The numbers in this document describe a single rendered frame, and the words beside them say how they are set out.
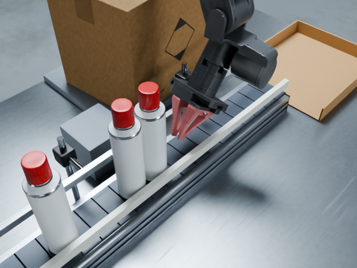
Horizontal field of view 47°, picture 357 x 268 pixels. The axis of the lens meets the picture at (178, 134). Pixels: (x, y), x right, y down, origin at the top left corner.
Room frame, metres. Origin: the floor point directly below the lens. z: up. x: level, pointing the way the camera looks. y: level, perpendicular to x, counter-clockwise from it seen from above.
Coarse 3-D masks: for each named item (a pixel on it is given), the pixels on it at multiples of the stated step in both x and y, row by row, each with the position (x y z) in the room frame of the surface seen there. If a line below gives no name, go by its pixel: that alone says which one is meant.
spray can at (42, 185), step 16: (32, 160) 0.35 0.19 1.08; (32, 176) 0.34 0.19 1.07; (48, 176) 0.35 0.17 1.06; (32, 192) 0.33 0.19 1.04; (48, 192) 0.33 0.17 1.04; (64, 192) 0.35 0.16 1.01; (32, 208) 0.33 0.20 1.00; (48, 208) 0.33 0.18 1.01; (64, 208) 0.34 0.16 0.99; (48, 224) 0.33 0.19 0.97; (64, 224) 0.34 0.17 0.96; (48, 240) 0.33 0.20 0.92; (64, 240) 0.33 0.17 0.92
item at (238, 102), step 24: (240, 96) 0.73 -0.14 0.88; (216, 120) 0.65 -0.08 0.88; (168, 144) 0.58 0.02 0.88; (192, 144) 0.57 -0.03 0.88; (216, 144) 0.57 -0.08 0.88; (192, 168) 0.51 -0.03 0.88; (96, 216) 0.40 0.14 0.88; (96, 240) 0.36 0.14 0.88; (0, 264) 0.31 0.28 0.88; (24, 264) 0.31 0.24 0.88; (72, 264) 0.31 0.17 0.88
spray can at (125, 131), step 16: (112, 112) 0.45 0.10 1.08; (128, 112) 0.45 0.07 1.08; (112, 128) 0.45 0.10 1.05; (128, 128) 0.45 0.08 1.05; (112, 144) 0.44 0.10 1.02; (128, 144) 0.44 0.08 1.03; (128, 160) 0.43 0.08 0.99; (128, 176) 0.43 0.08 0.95; (144, 176) 0.45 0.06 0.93; (128, 192) 0.43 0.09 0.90
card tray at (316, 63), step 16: (288, 32) 1.06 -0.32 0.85; (304, 32) 1.06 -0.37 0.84; (320, 32) 1.03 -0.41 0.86; (288, 48) 0.99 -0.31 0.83; (304, 48) 0.99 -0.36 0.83; (320, 48) 0.99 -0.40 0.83; (336, 48) 0.99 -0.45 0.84; (352, 48) 0.96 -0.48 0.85; (288, 64) 0.92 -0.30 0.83; (304, 64) 0.92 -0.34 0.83; (320, 64) 0.92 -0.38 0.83; (336, 64) 0.92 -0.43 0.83; (352, 64) 0.92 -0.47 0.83; (272, 80) 0.85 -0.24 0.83; (304, 80) 0.85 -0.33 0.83; (320, 80) 0.85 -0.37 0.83; (336, 80) 0.85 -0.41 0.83; (352, 80) 0.85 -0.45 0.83; (304, 96) 0.78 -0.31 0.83; (320, 96) 0.78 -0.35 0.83; (336, 96) 0.74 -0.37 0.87; (304, 112) 0.72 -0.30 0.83; (320, 112) 0.72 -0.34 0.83
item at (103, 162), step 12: (228, 72) 0.71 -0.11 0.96; (168, 120) 0.57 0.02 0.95; (108, 156) 0.47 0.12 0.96; (84, 168) 0.44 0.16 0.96; (96, 168) 0.45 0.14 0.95; (72, 180) 0.42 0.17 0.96; (12, 216) 0.35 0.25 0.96; (24, 216) 0.35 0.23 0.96; (0, 228) 0.33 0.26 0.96; (12, 228) 0.33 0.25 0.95
